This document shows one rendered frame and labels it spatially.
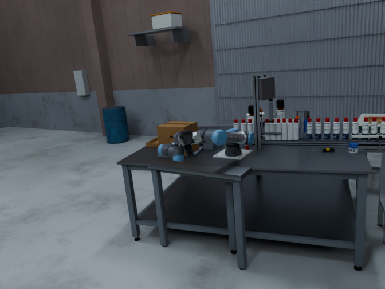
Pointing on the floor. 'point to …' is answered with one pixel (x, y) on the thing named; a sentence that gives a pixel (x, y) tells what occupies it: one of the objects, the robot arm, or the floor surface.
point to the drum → (116, 124)
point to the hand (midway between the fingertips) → (192, 143)
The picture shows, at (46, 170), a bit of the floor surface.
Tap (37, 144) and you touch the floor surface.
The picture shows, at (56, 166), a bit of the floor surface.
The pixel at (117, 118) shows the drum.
